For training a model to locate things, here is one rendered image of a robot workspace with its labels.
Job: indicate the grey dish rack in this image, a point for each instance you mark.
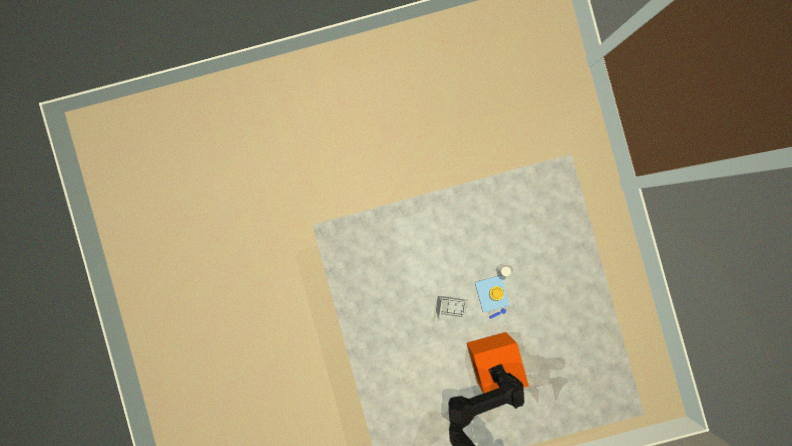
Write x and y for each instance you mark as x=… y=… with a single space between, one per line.
x=449 y=305

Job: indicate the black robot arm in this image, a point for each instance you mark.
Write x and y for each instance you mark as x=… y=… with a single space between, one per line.
x=463 y=410

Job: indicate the yellow plate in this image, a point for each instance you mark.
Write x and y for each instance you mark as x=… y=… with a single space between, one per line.
x=496 y=293

